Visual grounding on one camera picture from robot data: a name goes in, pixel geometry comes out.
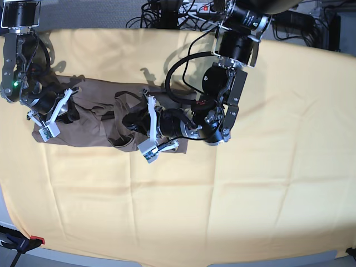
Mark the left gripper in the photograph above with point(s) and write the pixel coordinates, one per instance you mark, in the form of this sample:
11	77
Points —
168	123

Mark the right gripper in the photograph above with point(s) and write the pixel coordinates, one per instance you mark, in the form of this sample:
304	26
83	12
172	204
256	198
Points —
46	100

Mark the brown T-shirt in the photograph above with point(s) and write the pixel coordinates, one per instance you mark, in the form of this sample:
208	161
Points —
101	106

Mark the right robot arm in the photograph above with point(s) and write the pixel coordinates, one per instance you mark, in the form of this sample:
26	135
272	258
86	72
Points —
27	64

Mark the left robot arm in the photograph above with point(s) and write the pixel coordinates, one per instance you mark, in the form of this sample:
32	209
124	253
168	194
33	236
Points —
237	37

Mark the white power strip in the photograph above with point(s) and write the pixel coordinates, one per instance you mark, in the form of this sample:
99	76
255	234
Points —
197	8

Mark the blue red bar clamp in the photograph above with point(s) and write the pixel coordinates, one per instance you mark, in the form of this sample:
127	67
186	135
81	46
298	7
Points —
14	240

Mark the yellow table cloth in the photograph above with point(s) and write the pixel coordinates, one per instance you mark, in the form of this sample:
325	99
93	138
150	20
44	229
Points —
283	186

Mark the black power adapter box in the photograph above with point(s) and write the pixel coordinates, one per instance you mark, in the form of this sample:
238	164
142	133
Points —
295	20

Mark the black upright box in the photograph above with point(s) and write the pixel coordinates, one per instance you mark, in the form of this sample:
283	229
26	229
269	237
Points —
334	33

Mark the black clamp at right edge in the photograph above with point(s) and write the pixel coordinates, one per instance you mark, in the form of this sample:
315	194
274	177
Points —
351	252

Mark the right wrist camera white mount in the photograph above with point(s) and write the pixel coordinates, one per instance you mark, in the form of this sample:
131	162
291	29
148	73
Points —
49	129

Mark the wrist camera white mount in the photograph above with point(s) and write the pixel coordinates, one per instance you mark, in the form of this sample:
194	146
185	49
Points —
49	129
151	148

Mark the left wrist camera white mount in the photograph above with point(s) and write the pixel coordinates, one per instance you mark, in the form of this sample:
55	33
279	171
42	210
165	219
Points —
151	148

